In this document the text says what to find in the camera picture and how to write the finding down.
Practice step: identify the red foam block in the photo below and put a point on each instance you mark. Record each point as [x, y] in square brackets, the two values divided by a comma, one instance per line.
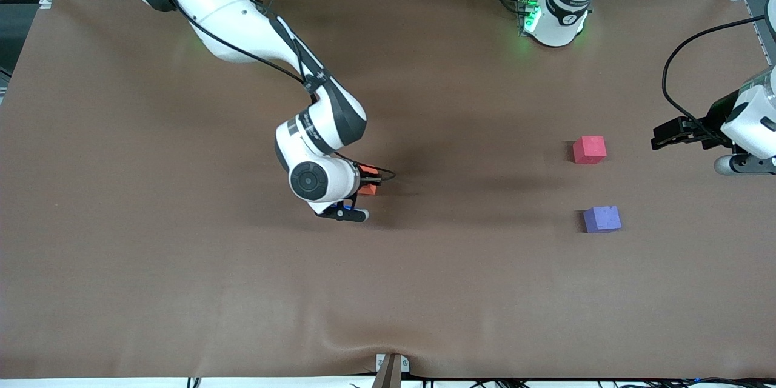
[589, 150]

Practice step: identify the metal table clamp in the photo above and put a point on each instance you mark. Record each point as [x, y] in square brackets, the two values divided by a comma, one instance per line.
[390, 373]

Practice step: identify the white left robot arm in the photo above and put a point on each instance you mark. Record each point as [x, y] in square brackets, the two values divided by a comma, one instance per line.
[555, 27]

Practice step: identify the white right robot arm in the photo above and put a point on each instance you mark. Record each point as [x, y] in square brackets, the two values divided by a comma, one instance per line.
[230, 18]

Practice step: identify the orange foam block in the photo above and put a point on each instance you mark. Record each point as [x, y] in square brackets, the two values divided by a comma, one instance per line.
[367, 190]

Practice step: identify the brown table mat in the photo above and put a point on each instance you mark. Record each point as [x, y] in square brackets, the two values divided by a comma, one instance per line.
[182, 224]

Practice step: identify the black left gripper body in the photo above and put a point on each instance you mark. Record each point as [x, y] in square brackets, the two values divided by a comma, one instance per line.
[713, 122]

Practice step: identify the purple foam block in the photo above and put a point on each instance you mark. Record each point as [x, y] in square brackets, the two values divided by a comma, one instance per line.
[602, 219]

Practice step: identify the metal corner bracket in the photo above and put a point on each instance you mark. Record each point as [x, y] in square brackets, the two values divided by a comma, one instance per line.
[46, 0]

